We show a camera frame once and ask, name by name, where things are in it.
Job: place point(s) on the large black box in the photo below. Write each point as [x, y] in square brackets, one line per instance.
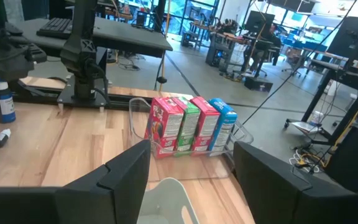
[356, 158]

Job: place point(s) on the black standing desk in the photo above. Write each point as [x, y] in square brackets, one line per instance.
[322, 90]

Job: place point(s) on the black metal table frame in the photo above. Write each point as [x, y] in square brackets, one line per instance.
[129, 99]

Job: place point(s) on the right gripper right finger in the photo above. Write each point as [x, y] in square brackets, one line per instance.
[306, 205]

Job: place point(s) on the black floor box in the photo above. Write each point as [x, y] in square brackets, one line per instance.
[258, 84]

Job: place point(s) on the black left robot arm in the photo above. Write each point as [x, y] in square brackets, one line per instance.
[82, 56]

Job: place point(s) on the light grey plastic bin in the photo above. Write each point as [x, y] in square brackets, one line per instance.
[166, 202]

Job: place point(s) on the white tub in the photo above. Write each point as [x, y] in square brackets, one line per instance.
[316, 118]

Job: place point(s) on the red Froot Loops cereal box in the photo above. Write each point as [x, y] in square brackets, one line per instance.
[163, 124]
[208, 124]

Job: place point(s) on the large blue food colouring bottle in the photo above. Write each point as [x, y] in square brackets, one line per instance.
[3, 105]

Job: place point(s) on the large black monitor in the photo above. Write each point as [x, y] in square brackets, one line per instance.
[353, 40]

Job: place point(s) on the clear plastic bin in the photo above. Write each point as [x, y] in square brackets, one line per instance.
[241, 133]

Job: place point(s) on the green Apple Jacks cereal box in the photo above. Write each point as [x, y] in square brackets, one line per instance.
[190, 124]

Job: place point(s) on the black keyboard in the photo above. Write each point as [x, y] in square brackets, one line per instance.
[54, 28]

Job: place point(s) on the small black monitor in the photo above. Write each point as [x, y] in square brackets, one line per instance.
[259, 21]

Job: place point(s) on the person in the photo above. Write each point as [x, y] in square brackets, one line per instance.
[264, 46]

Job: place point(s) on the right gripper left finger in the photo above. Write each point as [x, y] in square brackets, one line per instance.
[73, 205]

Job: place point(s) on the blue cereal box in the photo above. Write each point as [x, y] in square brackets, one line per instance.
[225, 124]

